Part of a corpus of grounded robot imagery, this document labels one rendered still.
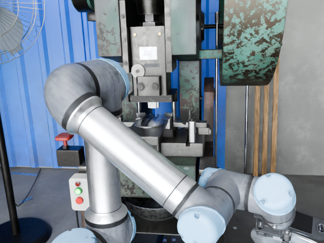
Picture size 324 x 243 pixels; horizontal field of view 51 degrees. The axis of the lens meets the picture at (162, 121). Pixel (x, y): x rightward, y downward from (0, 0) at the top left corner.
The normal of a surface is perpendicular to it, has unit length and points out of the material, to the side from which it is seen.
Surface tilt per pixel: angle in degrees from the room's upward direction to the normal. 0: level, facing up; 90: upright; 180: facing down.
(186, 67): 90
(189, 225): 90
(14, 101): 90
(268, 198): 44
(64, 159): 90
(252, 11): 109
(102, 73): 57
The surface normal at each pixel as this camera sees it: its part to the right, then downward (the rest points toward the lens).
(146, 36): -0.14, 0.27
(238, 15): -0.12, 0.57
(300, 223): 0.20, -0.37
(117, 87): 0.89, 0.11
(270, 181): -0.32, -0.50
